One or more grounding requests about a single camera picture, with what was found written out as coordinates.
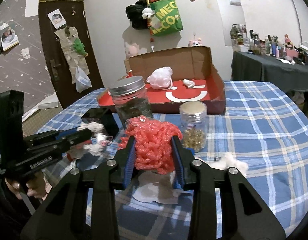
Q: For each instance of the green tote bag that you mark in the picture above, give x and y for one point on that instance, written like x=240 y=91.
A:
x=166 y=19

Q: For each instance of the green plush on door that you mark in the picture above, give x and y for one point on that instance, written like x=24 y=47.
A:
x=79 y=47

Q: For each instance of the dark glass jar silver lid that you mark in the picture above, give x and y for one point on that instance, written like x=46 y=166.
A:
x=130 y=98

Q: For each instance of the white panda plush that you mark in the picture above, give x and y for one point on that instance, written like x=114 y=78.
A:
x=147 y=13

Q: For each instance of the red bubble wrap bundle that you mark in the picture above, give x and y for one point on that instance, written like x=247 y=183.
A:
x=153 y=147

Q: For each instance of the black square tin box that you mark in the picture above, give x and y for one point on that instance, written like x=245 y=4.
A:
x=104 y=116

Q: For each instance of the beige knotted rope toy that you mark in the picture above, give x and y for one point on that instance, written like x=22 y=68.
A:
x=98 y=133

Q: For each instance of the pink pig plush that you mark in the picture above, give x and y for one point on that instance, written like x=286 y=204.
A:
x=131 y=50

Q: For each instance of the dark wooden door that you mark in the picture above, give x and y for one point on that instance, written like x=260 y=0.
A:
x=60 y=56

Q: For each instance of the pink cat plush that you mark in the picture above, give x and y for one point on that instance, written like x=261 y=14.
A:
x=195 y=43

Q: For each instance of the clear jar gold beads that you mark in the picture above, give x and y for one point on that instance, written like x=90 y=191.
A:
x=193 y=124

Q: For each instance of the blue plaid tablecloth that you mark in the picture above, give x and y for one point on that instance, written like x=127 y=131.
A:
x=261 y=127

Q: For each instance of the white tissue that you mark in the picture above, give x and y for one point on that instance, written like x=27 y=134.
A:
x=154 y=187

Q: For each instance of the dark cloth side table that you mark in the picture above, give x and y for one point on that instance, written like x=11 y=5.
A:
x=287 y=77

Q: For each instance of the white plastic bag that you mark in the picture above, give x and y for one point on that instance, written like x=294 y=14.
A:
x=82 y=80

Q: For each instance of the white mesh bath pouf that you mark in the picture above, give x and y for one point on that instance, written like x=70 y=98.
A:
x=161 y=78

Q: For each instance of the wall mirror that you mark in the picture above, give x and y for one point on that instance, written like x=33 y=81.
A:
x=233 y=21

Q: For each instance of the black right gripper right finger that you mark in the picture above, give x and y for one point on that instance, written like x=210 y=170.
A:
x=244 y=214

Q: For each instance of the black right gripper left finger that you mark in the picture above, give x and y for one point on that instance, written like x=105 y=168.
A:
x=82 y=206

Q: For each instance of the baby photo on door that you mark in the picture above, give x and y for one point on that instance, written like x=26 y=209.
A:
x=57 y=19

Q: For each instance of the black backpack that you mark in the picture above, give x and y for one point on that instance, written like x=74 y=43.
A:
x=134 y=14

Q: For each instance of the person left hand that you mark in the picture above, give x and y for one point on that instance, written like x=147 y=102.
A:
x=36 y=186

